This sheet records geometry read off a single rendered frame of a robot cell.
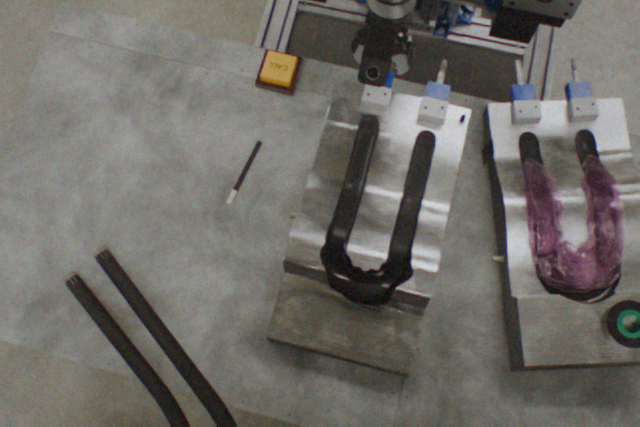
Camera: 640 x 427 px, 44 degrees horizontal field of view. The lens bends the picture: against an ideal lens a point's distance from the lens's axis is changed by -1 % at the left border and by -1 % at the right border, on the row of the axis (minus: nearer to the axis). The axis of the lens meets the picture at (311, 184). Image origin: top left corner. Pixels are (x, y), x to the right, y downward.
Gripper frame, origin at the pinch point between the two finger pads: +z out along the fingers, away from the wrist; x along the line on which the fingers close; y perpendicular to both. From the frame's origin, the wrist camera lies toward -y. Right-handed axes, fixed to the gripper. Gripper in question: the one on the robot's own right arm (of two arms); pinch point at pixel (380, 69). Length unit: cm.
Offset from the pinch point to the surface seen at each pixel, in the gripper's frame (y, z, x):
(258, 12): 59, 101, 49
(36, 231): -40, 21, 58
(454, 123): -1.6, 11.9, -15.2
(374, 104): -2.4, 9.8, 0.0
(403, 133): -5.9, 11.9, -6.5
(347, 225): -26.2, 9.4, -0.9
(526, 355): -40, 10, -35
